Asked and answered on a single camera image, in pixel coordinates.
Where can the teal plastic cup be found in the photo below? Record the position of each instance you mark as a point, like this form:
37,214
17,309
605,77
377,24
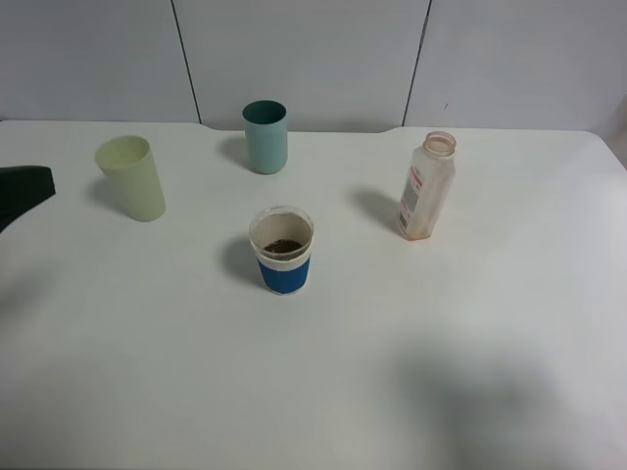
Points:
265,124

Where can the pale green plastic cup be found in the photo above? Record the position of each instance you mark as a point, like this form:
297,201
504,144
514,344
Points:
128,164

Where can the glass cup with blue sleeve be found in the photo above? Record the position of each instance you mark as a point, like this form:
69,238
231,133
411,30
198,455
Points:
282,240

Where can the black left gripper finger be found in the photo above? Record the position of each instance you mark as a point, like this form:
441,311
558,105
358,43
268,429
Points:
23,188

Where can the clear plastic drink bottle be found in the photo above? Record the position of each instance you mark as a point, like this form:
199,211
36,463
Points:
430,175

